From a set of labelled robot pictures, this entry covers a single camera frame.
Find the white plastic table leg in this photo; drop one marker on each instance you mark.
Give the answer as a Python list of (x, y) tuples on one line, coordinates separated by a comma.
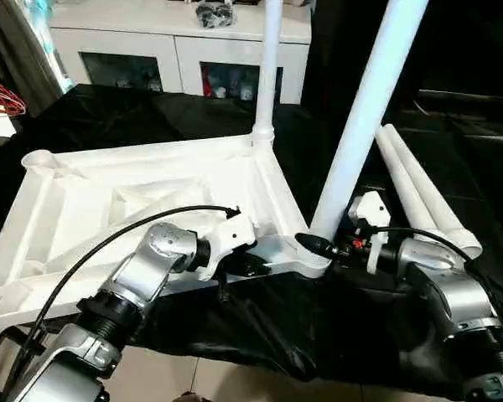
[(427, 188), (360, 125), (398, 176), (272, 63)]

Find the white plastic table top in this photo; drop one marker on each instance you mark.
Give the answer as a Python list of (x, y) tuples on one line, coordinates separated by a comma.
[(109, 167)]

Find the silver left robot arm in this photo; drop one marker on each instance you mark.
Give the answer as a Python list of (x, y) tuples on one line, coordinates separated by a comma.
[(146, 268)]

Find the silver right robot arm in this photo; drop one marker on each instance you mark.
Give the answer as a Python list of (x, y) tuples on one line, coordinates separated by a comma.
[(457, 285)]

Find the black case with brass label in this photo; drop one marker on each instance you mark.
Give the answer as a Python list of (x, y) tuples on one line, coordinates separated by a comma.
[(331, 63)]

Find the black mat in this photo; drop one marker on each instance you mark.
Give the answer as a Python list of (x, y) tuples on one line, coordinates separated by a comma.
[(109, 113)]

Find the white cabinet with glass doors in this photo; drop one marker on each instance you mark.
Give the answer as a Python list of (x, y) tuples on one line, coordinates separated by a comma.
[(172, 42)]

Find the dark grey curtain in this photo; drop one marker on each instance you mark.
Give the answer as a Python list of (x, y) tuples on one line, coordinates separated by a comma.
[(12, 50)]

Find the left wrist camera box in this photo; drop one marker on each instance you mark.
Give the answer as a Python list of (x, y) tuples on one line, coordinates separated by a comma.
[(230, 234)]

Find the black metal folding frame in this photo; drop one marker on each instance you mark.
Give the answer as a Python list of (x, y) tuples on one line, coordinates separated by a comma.
[(0, 356)]

